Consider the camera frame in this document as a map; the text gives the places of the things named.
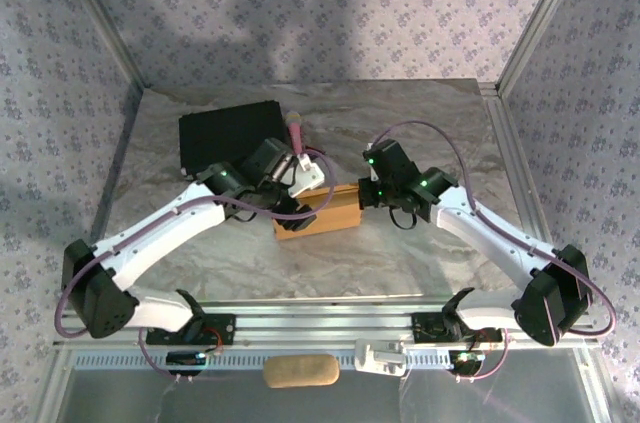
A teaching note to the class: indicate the brown cardboard paper box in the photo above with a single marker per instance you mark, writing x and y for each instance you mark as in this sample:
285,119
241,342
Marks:
330,215

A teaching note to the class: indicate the small right circuit board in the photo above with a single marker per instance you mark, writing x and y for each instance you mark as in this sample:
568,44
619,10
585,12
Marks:
467,360

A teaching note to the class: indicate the aluminium frame post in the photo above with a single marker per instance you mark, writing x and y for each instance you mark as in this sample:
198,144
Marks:
542,18
100,18

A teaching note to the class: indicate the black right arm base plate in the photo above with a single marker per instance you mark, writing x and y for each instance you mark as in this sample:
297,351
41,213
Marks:
425,329

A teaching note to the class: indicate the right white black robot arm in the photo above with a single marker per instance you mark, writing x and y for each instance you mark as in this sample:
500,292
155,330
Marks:
500,253

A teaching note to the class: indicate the small left circuit board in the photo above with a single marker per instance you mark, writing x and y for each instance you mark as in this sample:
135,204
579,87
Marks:
185,358

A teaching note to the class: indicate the aluminium mounting rail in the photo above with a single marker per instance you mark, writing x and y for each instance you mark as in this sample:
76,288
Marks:
320,325

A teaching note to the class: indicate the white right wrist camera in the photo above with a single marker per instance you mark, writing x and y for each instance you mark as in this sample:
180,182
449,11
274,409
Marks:
369,147

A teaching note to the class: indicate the black flat case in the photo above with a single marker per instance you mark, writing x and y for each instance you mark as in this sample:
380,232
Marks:
220,133

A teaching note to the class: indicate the brown cork pad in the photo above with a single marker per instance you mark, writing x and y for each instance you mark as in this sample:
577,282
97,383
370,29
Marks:
300,371

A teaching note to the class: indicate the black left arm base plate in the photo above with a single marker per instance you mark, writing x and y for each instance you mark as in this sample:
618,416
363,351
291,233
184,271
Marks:
222,329

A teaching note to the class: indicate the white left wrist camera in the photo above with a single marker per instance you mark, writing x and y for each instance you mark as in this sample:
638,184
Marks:
307,175

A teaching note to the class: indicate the small circuit board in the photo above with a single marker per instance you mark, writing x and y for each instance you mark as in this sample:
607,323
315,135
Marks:
185,358
467,360

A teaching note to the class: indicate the white plastic clamp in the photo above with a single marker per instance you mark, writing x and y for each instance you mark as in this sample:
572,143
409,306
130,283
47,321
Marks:
380,357

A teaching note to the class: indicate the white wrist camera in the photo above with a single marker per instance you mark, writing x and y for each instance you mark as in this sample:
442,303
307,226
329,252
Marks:
369,147
307,175

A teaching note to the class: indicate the pink toy microphone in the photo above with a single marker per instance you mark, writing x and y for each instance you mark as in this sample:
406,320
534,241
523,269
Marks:
295,130

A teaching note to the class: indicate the aluminium side rail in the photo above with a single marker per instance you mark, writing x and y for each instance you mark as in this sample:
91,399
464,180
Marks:
510,143

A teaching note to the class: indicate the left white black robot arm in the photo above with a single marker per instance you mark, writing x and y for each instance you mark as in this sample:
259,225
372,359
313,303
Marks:
150,238

